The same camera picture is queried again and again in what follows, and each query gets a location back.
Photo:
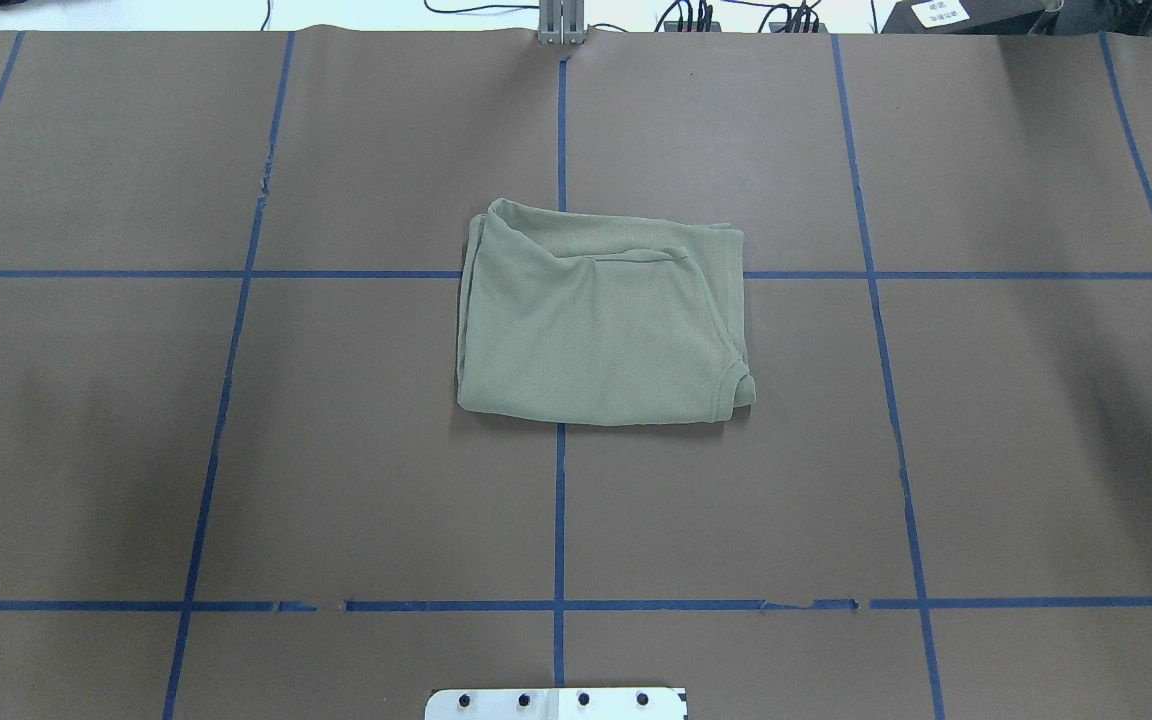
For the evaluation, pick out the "olive green long-sleeve shirt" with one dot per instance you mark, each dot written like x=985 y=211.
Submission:
x=603 y=321

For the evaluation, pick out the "aluminium frame post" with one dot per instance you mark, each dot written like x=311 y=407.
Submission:
x=561 y=22

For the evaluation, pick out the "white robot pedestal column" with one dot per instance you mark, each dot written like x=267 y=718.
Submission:
x=559 y=703

